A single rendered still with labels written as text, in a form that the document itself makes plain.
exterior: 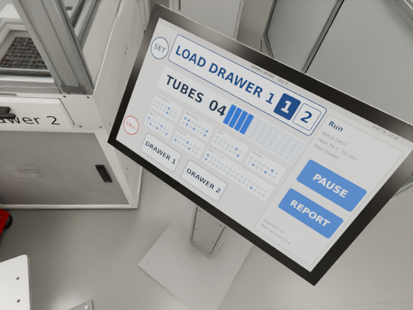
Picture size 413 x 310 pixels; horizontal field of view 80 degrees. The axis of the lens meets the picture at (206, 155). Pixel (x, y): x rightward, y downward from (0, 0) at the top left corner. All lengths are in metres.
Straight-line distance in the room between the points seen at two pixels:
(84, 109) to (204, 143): 0.43
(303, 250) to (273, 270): 1.04
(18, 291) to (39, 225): 0.94
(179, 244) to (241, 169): 1.02
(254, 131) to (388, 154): 0.20
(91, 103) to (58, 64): 0.13
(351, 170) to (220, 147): 0.22
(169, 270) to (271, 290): 0.55
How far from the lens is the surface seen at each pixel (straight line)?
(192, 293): 1.42
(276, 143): 0.44
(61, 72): 0.72
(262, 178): 0.46
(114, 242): 1.53
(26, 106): 0.83
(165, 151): 0.52
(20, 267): 0.80
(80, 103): 0.79
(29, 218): 1.75
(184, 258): 1.43
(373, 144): 0.45
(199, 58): 0.49
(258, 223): 0.49
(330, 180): 0.46
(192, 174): 0.50
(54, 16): 0.63
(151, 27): 0.55
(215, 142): 0.47
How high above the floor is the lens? 1.45
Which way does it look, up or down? 57 degrees down
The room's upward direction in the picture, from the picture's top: 9 degrees clockwise
